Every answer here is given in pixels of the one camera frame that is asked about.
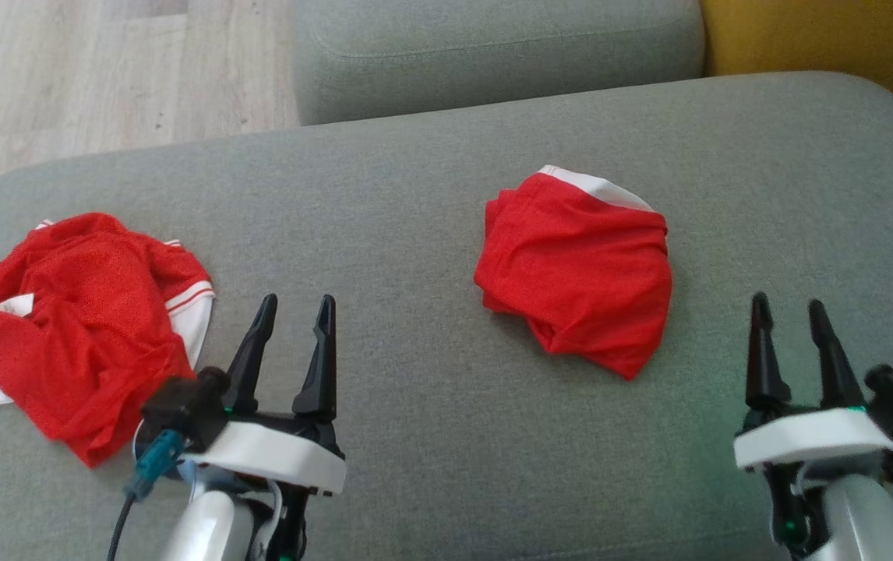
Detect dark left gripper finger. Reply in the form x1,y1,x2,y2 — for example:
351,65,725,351
222,294,280,415
292,295,338,426

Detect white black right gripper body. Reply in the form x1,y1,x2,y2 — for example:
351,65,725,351
733,405,893,471

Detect grey sofa back cushion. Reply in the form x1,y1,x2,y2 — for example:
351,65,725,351
291,0,707,127

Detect red shorts white waistband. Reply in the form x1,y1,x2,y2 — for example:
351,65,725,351
474,164,674,382

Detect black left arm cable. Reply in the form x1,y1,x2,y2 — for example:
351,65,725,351
108,429,187,561

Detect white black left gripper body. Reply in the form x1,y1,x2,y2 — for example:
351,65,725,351
182,409,348,498

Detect yellow cushion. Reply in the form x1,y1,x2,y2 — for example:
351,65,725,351
699,0,893,107

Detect grey fabric sofa seat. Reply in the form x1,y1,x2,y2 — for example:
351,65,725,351
0,70,893,561

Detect red Bulls jersey white sleeves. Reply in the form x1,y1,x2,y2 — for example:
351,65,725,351
0,212,217,469

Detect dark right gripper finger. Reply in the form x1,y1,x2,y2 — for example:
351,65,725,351
743,292,791,415
807,299,867,411

